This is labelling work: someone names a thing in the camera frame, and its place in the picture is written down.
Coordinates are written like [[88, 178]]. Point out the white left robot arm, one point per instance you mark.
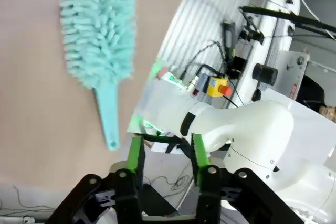
[[249, 129]]

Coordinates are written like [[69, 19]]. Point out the yellow emergency stop button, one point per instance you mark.
[[218, 86]]

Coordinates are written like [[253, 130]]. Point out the grey black hand tool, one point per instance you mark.
[[229, 37]]

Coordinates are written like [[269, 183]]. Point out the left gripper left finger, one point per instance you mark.
[[135, 155]]

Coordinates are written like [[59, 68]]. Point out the person with dark hair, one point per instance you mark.
[[315, 93]]

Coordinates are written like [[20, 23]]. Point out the white control box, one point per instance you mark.
[[291, 72]]

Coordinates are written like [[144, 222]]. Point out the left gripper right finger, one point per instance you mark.
[[200, 155]]

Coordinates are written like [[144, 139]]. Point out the black round knob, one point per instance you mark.
[[264, 74]]

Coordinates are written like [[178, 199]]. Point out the teal microfibre duster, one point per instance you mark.
[[97, 24]]

